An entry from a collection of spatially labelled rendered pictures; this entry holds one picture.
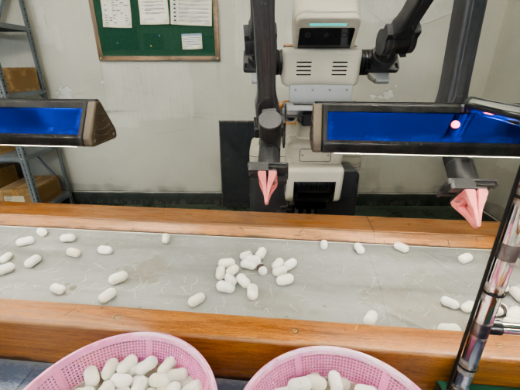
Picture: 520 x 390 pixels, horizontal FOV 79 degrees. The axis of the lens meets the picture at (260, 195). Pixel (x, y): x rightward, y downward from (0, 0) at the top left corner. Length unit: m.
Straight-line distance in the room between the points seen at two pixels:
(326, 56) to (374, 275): 0.76
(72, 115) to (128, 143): 2.30
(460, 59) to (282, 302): 0.64
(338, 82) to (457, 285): 0.76
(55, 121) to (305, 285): 0.55
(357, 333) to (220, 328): 0.22
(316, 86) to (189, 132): 1.71
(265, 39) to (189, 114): 1.96
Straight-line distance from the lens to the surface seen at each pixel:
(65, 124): 0.61
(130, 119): 2.85
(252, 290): 0.63
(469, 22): 0.85
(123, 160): 2.96
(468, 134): 0.55
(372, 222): 0.92
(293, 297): 0.65
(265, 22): 0.77
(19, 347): 0.74
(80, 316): 0.65
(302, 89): 1.17
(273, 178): 0.76
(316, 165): 1.24
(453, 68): 0.85
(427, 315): 0.69
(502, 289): 0.50
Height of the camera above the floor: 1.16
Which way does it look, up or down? 22 degrees down
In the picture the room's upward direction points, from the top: straight up
